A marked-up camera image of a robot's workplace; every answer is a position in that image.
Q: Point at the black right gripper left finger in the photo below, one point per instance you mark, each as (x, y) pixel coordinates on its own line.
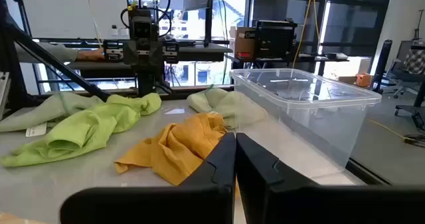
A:
(199, 204)

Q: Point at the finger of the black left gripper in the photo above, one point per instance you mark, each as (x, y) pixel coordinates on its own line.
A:
(134, 56)
(152, 56)

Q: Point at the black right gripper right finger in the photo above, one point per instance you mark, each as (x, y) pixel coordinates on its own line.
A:
(299, 204)

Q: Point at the mustard orange towel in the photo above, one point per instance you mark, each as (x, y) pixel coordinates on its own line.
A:
(179, 147)

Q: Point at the pale green towel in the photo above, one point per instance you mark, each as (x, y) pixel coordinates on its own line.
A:
(40, 112)
(216, 104)

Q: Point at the bright lime green towel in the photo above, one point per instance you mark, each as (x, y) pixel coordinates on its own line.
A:
(83, 131)

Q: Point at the small white towel tag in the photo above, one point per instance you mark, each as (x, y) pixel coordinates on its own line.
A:
(36, 130)

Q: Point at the peach pink towel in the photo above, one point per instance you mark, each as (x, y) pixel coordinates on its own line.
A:
(13, 219)

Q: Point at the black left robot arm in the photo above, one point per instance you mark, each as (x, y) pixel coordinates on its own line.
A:
(149, 81)

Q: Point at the person's forearm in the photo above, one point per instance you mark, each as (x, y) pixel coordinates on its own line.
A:
(50, 51)

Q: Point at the white whiteboard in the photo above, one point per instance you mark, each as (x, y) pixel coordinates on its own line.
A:
(66, 11)

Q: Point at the black monitor pole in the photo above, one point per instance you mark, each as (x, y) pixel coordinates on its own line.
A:
(208, 24)

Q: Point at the clear plastic bin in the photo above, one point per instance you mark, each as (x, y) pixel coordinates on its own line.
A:
(315, 134)

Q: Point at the brown cardboard box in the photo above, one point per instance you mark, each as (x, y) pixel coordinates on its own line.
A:
(244, 44)

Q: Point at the silver aluminium profile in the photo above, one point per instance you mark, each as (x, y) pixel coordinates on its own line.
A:
(4, 94)

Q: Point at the black equipment case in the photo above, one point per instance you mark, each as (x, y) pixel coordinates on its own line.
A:
(275, 39)

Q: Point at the small orange box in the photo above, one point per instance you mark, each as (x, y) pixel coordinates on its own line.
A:
(364, 80)

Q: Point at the black shelf table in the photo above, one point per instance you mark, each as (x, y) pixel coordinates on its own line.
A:
(312, 60)

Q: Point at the small white device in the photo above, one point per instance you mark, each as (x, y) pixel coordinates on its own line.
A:
(338, 56)

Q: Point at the black floor stand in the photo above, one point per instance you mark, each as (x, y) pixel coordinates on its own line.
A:
(420, 97)

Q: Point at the black cylinder tower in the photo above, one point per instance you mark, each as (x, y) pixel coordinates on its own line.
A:
(382, 64)

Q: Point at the black office chair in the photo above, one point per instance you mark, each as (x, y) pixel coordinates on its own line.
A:
(403, 74)

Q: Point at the plaid cloth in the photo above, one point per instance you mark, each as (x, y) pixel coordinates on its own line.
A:
(415, 61)

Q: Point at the black tripod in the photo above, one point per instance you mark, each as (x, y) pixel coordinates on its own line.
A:
(421, 21)

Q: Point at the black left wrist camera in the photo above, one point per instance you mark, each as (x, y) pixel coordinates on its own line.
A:
(142, 28)

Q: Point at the black diagonal frame strut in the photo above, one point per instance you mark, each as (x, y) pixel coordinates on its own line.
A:
(50, 61)

